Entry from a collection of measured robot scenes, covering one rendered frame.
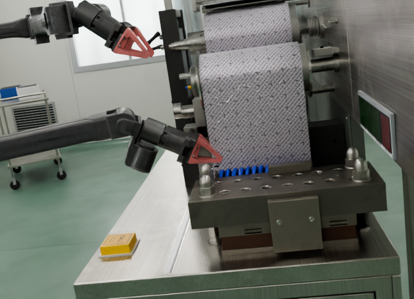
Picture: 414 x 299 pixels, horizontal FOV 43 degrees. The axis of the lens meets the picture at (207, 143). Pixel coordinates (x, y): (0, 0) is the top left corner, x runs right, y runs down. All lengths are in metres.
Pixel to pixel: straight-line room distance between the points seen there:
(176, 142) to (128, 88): 5.82
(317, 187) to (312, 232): 0.09
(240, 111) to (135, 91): 5.82
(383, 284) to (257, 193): 0.30
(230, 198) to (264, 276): 0.17
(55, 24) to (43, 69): 6.04
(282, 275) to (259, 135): 0.34
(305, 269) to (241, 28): 0.69
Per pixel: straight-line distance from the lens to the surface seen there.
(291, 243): 1.09
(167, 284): 1.10
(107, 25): 1.29
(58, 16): 1.33
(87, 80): 7.18
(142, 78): 6.98
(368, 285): 1.11
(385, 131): 0.84
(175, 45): 1.53
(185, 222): 1.35
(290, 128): 1.24
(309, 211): 1.07
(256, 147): 1.25
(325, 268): 1.08
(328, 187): 1.08
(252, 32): 1.45
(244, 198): 1.08
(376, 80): 0.89
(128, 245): 1.22
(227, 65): 1.23
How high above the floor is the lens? 1.38
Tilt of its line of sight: 13 degrees down
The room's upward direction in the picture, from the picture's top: 8 degrees counter-clockwise
